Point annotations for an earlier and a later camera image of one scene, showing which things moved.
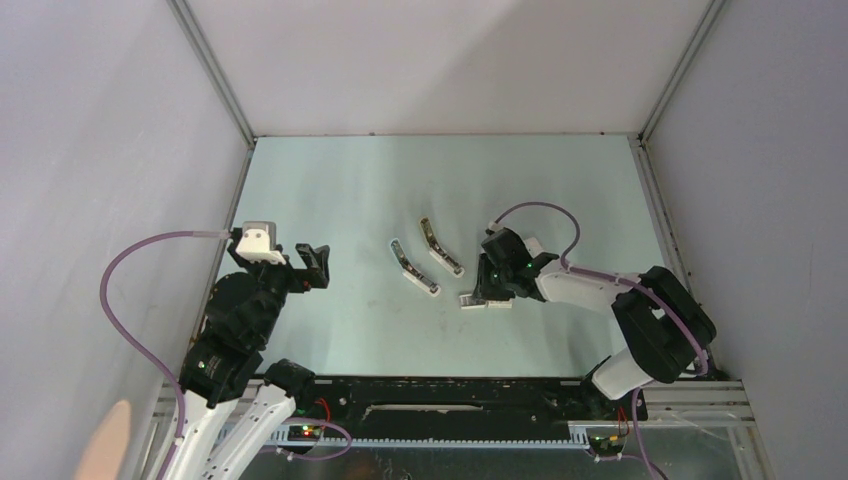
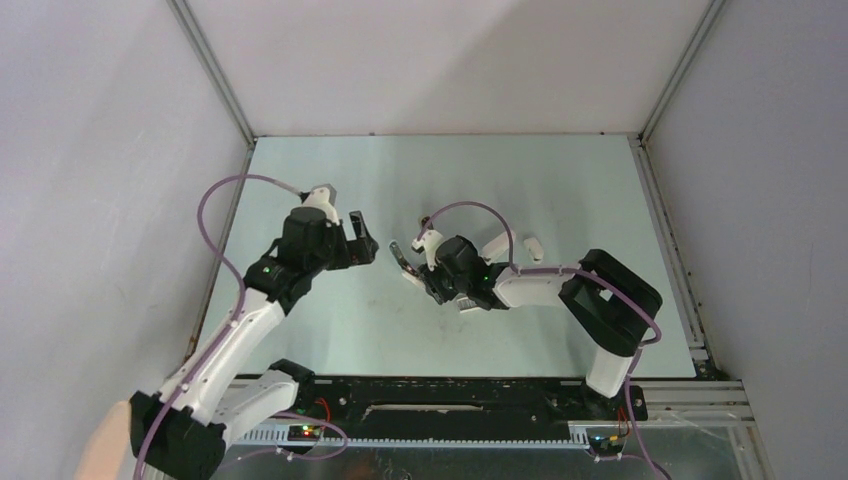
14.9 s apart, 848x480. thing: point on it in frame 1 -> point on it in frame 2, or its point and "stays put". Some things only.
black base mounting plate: x=467 y=402 stays put
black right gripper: x=484 y=291 -> x=431 y=278
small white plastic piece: x=533 y=246 stays put
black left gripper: x=316 y=259 -> x=356 y=251
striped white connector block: x=466 y=302 stays put
